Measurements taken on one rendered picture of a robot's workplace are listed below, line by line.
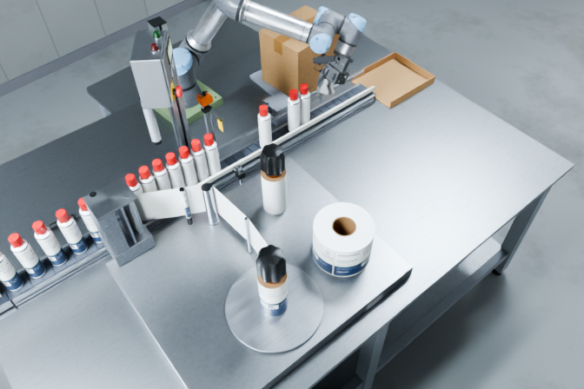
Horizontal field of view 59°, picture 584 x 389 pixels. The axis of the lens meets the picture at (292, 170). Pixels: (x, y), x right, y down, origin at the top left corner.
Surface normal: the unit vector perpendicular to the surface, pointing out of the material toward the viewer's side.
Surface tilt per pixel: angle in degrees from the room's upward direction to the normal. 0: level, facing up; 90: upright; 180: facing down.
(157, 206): 90
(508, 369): 0
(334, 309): 0
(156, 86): 90
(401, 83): 0
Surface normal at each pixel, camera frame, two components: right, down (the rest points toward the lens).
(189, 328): -0.01, -0.68
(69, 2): 0.70, 0.52
